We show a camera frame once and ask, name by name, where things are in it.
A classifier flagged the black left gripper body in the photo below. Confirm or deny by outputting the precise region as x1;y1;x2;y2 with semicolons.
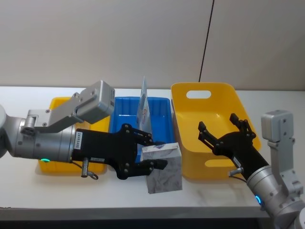
71;128;139;172

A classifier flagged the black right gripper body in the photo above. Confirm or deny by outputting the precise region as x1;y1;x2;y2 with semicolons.
211;130;272;180

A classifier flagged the grey marbled tissue box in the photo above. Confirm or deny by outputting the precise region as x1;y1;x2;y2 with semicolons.
141;142;184;195

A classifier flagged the blue plastic tray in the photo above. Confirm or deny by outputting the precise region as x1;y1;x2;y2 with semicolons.
108;95;176;173

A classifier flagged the shallow yellow plastic tray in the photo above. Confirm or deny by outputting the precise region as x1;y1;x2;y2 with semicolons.
38;96;112;177

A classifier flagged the right gripper cable with plug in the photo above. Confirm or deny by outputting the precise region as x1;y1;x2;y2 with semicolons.
228;167;249;182

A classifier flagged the gripper cable with plug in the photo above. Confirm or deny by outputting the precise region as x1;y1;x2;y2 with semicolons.
71;157;99;180
228;167;249;182

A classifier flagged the yellow plastic basket with handles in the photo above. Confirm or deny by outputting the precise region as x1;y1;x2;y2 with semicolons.
170;82;263;181

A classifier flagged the left gripper cable with plug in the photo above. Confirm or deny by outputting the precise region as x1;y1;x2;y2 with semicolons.
71;157;99;180

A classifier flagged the thin black wall cable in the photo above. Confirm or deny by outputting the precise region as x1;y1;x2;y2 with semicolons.
198;0;216;83

